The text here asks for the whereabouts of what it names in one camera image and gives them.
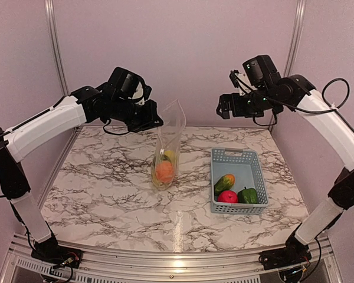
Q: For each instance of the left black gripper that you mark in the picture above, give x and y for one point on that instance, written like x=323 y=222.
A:
x=151 y=115

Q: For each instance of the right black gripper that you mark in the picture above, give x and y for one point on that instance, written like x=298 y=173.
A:
x=237 y=111

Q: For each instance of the green toy cabbage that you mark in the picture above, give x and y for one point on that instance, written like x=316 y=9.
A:
x=161 y=158

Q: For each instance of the yellow toy lemon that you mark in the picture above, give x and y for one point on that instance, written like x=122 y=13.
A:
x=171 y=155

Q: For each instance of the orange toy orange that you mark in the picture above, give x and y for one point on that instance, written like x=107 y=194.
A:
x=164 y=172

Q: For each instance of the clear zip top bag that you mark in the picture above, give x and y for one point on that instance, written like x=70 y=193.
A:
x=170 y=134

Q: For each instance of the grey plastic basket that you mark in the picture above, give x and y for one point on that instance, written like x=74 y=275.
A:
x=246 y=168

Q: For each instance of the yellow toy banana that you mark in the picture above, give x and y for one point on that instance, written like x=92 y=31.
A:
x=161 y=185

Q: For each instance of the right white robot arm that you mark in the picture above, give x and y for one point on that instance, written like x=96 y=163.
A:
x=298 y=94

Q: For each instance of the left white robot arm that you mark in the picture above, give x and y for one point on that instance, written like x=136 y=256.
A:
x=87 y=104

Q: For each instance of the green orange toy cucumber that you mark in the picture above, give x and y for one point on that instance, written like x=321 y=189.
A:
x=226 y=182

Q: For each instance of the red toy apple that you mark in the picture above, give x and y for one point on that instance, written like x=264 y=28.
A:
x=228 y=196

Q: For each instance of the green toy bell pepper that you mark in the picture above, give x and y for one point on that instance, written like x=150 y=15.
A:
x=248 y=196

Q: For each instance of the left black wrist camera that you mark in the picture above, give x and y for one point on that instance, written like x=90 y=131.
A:
x=126 y=85

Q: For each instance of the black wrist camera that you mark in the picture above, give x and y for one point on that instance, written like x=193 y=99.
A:
x=260 y=75
x=126 y=85

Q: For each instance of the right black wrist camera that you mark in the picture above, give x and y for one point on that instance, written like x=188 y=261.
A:
x=260 y=75

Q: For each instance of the left aluminium frame post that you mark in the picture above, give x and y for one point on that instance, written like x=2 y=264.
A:
x=52 y=29

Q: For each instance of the aluminium frame post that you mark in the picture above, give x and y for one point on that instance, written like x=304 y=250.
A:
x=296 y=37
x=52 y=29

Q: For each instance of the right aluminium frame post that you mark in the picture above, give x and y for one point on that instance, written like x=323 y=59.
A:
x=296 y=37

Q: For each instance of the front aluminium rail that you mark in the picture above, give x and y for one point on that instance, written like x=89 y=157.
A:
x=115 y=265

